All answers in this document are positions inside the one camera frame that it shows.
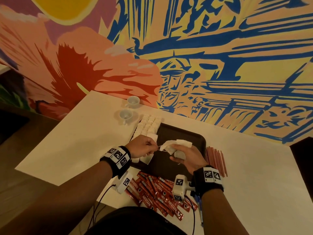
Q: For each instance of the person's left hand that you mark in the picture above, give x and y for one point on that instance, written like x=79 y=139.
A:
x=141 y=146

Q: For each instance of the person's right hand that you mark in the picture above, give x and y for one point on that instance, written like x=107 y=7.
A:
x=190 y=158

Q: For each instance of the row of tea bags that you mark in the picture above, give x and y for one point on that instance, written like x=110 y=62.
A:
x=146 y=127

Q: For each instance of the bunch of tea bags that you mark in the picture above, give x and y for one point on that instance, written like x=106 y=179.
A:
x=173 y=146

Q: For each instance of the dark brown tray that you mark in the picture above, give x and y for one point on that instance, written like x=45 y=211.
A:
x=188 y=137

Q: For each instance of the pile of red Nescafe sachets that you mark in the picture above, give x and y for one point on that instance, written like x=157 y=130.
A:
x=156 y=193

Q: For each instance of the pile of blue sachets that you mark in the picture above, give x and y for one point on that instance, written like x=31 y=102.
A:
x=199 y=208

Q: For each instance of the person's right forearm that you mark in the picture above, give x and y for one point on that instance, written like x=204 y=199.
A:
x=222 y=213

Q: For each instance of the person's left forearm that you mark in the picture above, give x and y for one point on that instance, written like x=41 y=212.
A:
x=58 y=198

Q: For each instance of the person's black shirt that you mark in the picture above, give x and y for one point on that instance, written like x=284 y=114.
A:
x=132 y=222

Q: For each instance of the small white cup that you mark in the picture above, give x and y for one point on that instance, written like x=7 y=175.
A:
x=125 y=115
x=133 y=101

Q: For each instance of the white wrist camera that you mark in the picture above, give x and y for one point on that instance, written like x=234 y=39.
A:
x=124 y=182
x=180 y=186

